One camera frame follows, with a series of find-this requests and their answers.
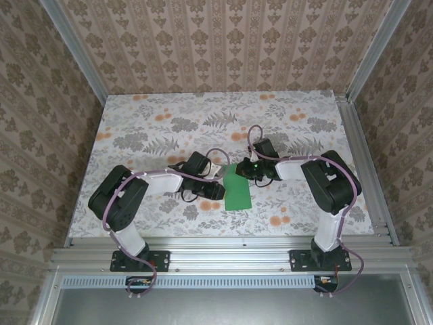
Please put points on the green paper sheet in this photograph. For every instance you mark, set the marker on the green paper sheet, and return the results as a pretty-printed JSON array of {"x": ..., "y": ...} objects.
[{"x": 238, "y": 196}]

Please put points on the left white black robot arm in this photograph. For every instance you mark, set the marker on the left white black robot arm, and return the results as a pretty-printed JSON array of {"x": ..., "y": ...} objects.
[{"x": 118, "y": 203}]

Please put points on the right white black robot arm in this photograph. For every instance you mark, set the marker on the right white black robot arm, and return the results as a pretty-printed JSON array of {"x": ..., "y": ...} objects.
[{"x": 331, "y": 189}]

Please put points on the floral patterned table cover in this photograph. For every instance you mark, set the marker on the floral patterned table cover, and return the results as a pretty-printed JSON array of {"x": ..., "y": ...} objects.
[{"x": 270, "y": 115}]

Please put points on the grey metal panel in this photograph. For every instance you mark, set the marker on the grey metal panel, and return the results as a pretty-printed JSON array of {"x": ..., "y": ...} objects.
[{"x": 230, "y": 308}]

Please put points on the black connector board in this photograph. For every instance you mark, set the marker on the black connector board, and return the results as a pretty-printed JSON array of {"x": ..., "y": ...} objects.
[
  {"x": 326, "y": 282},
  {"x": 138, "y": 283}
]

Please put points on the aluminium frame beam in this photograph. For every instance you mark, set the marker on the aluminium frame beam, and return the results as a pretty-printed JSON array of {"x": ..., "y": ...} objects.
[{"x": 230, "y": 257}]

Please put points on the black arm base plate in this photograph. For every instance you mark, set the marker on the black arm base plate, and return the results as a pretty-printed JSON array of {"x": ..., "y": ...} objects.
[
  {"x": 299, "y": 260},
  {"x": 159, "y": 260}
]

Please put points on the aluminium side rail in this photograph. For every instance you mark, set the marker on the aluminium side rail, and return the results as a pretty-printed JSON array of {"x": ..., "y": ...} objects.
[{"x": 365, "y": 169}]

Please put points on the aluminium frame post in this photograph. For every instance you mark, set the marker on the aluminium frame post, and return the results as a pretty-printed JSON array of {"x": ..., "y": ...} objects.
[
  {"x": 372, "y": 50},
  {"x": 78, "y": 54}
]

